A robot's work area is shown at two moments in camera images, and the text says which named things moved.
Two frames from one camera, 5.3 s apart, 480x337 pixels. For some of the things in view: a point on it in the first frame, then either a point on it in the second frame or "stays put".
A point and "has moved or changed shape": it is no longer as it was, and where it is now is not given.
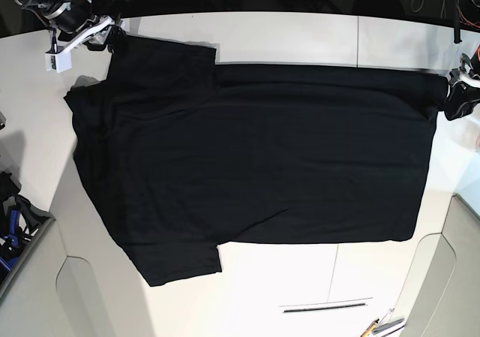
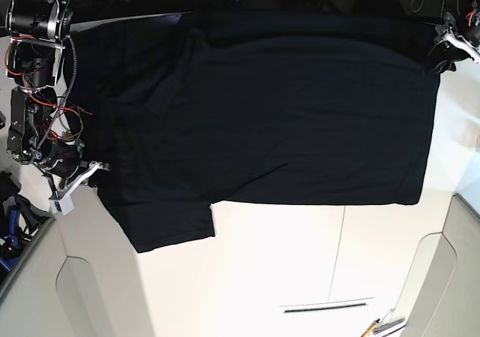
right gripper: x=463 y=95 → x=457 y=40
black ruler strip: x=323 y=308 stays put
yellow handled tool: x=372 y=326 stays put
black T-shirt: x=190 y=154 has moved or changed shape
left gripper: x=76 y=20 → x=66 y=168
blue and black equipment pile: x=19 y=221 stays put
